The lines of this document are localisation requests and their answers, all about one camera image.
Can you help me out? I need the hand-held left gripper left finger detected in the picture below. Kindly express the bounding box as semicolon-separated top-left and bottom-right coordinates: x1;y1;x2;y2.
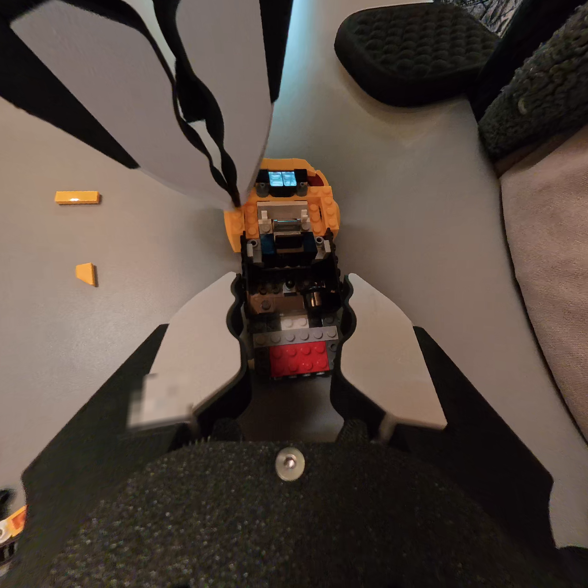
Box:
142;271;252;416

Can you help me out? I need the pile of small lego pieces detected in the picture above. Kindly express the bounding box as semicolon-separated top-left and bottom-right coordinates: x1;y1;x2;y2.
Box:
0;489;28;566

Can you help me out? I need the black textured foam pad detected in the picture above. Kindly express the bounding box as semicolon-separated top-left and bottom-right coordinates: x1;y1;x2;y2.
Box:
334;1;500;107

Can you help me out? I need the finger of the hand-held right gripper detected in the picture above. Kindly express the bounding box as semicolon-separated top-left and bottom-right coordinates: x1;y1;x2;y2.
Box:
154;0;277;206
9;0;243;210

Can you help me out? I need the beige printed shirt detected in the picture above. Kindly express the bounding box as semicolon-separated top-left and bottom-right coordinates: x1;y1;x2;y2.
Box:
498;126;588;444

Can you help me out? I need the orange and black lego car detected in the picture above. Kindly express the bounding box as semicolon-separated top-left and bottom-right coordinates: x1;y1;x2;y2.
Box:
224;157;344;379

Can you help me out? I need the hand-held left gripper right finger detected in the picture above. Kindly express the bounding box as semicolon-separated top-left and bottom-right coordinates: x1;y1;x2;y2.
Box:
330;272;448;444

